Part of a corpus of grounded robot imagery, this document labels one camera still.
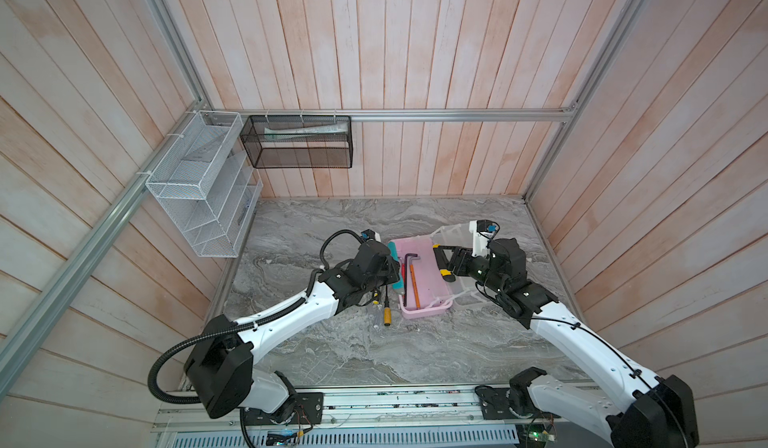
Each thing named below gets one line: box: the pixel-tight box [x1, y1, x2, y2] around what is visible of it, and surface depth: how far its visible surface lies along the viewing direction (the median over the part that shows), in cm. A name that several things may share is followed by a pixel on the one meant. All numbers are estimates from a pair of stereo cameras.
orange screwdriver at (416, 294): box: [410, 264, 421, 309], surface depth 96 cm
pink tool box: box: [391, 236, 453, 319], surface depth 95 cm
